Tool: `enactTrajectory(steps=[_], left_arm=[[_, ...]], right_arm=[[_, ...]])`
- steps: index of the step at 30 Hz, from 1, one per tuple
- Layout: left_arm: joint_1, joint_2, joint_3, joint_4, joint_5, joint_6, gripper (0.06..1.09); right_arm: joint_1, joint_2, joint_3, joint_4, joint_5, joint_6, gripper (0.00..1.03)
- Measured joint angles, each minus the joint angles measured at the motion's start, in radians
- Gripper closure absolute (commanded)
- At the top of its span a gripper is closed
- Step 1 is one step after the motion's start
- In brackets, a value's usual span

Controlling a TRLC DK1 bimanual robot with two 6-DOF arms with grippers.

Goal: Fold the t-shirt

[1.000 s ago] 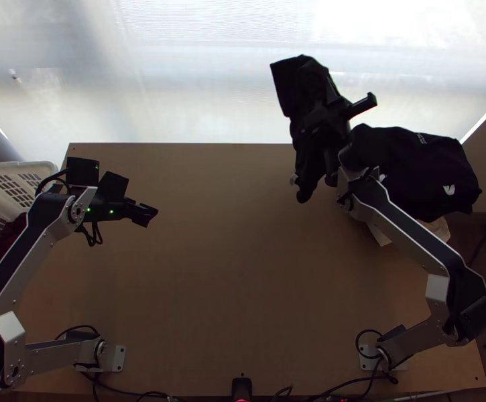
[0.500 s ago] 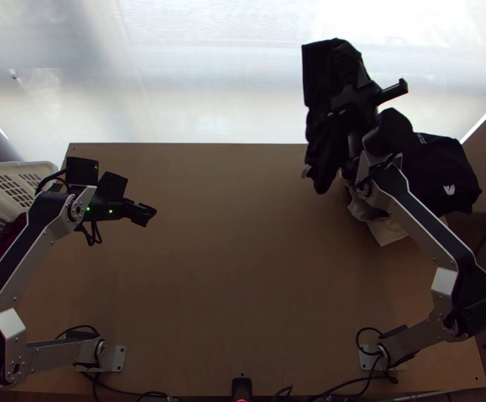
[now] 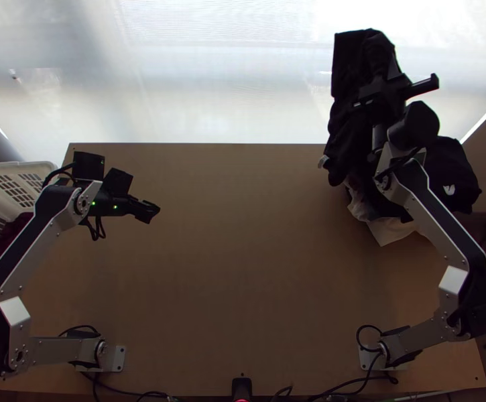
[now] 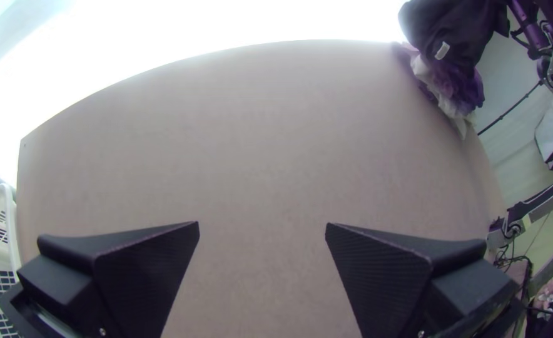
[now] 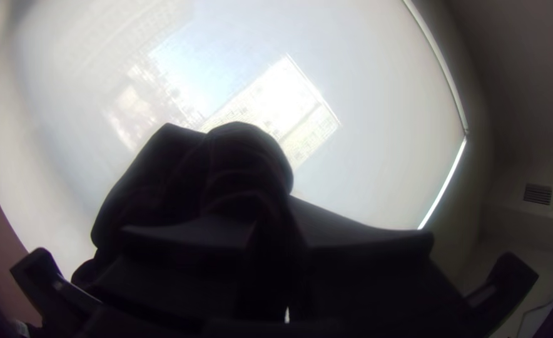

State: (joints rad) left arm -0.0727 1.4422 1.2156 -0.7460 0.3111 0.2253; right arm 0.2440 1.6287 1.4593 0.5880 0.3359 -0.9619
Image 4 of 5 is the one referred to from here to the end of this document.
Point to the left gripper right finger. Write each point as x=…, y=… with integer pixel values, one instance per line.
x=389, y=277

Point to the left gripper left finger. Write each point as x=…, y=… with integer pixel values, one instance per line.
x=131, y=277

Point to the heap of clothes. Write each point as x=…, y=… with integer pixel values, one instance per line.
x=450, y=33

